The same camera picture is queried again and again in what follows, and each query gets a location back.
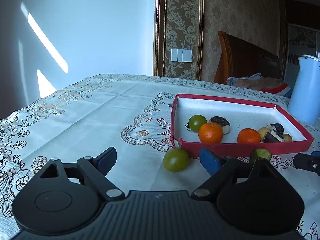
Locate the green tomato outside tray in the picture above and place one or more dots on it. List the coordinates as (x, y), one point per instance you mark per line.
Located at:
(176, 160)

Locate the green tomato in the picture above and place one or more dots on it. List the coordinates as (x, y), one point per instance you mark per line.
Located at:
(195, 122)

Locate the right orange mandarin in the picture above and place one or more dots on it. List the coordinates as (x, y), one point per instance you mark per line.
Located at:
(248, 136)

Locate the white wall switch panel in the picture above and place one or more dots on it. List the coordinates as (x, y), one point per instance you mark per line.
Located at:
(181, 55)

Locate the small brown longan fruit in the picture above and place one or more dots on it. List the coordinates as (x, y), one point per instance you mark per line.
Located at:
(287, 138)

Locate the light blue electric kettle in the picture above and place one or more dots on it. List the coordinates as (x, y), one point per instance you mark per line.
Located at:
(304, 102)

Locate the pale yellow small fruit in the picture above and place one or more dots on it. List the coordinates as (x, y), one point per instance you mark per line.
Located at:
(263, 131)

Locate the red shallow cardboard tray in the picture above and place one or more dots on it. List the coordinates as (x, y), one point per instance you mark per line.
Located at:
(241, 114)

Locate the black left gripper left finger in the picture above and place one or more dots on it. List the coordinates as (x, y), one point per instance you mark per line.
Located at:
(85, 180)

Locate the green cucumber piece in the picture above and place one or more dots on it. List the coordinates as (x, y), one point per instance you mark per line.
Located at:
(260, 153)

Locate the purple eggplant piece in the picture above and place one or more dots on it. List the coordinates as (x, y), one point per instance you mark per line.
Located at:
(269, 137)

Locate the white floral tablecloth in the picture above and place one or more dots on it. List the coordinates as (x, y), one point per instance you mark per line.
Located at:
(133, 115)

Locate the wardrobe with patterned door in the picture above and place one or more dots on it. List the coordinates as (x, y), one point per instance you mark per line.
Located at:
(302, 40)

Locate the left orange mandarin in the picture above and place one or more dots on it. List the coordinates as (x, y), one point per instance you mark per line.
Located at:
(210, 133)

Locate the orange mandarin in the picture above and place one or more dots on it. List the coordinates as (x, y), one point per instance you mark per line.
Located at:
(248, 136)
(210, 133)

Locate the folded bedding pile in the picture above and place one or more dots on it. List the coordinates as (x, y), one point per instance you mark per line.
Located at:
(263, 84)

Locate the dark peeled fruit chunk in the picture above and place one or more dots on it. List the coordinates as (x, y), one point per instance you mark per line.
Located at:
(224, 123)

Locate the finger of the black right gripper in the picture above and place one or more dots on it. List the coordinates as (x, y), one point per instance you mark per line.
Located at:
(307, 162)

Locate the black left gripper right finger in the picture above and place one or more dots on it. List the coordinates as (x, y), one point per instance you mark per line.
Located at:
(223, 172)

